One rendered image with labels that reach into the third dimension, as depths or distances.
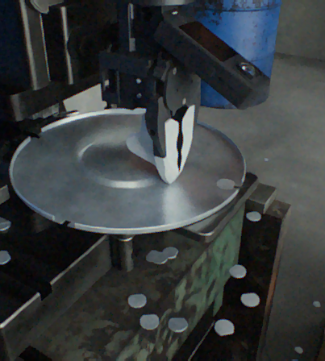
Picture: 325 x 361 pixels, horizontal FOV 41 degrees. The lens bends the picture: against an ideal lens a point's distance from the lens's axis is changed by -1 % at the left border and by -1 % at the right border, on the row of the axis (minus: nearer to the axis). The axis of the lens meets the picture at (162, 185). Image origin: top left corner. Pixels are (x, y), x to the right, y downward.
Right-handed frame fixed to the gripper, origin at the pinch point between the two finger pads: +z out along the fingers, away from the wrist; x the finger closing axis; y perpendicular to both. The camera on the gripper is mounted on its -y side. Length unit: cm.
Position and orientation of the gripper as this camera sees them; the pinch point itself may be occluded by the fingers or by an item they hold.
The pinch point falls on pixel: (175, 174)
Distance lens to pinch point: 50.7
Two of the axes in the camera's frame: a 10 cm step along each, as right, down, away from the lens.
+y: -8.5, -2.8, 4.5
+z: 0.0, 8.5, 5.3
